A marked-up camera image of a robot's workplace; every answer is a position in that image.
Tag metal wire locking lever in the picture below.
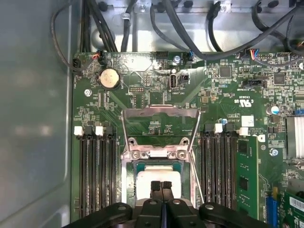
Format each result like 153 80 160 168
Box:
189 152 205 204

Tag black SATA cable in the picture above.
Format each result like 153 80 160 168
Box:
206 1 224 52

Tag black plug red wires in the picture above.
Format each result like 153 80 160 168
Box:
95 50 105 65

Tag thin black cable with plug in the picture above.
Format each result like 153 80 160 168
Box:
51 1 83 72

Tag green motherboard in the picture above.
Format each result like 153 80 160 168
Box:
71 51 304 228

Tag metal frame socket cover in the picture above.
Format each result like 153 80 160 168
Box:
120 104 202 159

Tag green RAM stick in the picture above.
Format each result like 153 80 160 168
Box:
236 136 260 221

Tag round coin battery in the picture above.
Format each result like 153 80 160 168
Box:
99 68 119 89

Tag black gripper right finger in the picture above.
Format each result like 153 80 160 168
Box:
161 181 269 228

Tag white square sticker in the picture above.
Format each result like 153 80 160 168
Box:
241 115 255 129

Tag metal CPU socket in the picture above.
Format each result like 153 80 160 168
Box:
121 149 198 209

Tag grey cable multicolour plug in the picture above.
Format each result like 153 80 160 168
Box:
239 48 304 69

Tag silver square CPU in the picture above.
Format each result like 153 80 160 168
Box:
134 161 190 205

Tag silver internal USB port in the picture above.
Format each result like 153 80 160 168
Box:
169 73 178 92

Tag blue expansion slot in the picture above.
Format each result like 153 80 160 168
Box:
266 187 279 228

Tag silver chipset heat sink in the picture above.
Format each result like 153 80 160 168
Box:
286 116 304 157

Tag thick black cable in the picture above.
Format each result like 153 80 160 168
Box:
162 0 304 62

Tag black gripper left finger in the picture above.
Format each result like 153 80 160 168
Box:
68 180 164 228

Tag black open PC case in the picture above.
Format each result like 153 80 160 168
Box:
0 0 304 228

